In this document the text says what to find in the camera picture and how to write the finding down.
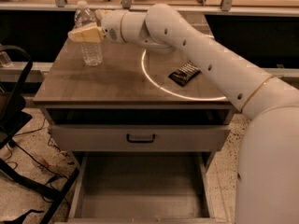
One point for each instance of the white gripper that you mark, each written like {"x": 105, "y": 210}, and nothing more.
{"x": 111, "y": 25}

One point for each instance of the clear plastic water bottle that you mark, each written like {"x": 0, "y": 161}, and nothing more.
{"x": 91, "y": 52}

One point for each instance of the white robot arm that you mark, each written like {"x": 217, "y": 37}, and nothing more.
{"x": 267, "y": 190}

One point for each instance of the grey wooden drawer cabinet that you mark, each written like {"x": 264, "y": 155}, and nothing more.
{"x": 130, "y": 88}

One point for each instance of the closed upper drawer front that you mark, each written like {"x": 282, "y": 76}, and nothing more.
{"x": 110, "y": 138}

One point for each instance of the open grey middle drawer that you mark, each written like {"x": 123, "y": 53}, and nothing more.
{"x": 143, "y": 188}

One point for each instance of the white ceramic bowl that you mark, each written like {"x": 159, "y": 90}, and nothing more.
{"x": 160, "y": 48}

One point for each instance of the black snack bar wrapper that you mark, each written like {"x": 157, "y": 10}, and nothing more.
{"x": 185, "y": 73}

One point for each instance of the black drawer handle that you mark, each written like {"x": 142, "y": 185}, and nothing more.
{"x": 140, "y": 139}

